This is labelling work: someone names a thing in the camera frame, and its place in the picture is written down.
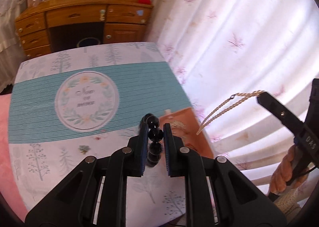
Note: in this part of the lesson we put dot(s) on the wooden dresser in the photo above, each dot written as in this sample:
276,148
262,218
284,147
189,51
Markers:
74,15

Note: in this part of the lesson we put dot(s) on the orange tray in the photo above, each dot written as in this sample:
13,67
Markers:
197,139

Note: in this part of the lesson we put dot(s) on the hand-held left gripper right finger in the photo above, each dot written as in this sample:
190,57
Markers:
167,153

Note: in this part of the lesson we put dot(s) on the silver jewelry pile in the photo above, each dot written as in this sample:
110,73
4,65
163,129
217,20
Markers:
178,124

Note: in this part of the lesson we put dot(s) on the dark round stool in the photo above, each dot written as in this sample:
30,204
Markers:
88,42

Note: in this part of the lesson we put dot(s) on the red cloth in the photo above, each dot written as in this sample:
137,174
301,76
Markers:
145,0

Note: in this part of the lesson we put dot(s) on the small pale figurine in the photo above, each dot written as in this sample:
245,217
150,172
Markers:
102,14

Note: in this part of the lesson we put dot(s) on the person's right forearm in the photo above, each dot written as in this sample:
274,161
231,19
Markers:
287,208

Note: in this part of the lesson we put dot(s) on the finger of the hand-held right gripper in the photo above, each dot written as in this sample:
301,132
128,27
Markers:
276,111

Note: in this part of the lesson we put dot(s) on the pink bed sheet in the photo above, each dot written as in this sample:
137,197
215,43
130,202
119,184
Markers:
7,154

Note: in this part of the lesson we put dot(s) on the white fringed covered furniture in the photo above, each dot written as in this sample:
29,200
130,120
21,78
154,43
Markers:
7,17

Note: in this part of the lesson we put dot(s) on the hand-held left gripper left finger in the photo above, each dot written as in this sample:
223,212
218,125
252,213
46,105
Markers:
142,153

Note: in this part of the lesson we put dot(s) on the person's right hand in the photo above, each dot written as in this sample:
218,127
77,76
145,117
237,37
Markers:
280,177

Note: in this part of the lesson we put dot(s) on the teal tree printed cloth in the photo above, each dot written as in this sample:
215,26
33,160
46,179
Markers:
37,104

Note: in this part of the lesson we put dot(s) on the white floral curtain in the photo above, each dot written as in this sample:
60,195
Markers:
236,17

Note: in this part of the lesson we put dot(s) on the small green brooch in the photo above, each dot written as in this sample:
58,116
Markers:
83,149

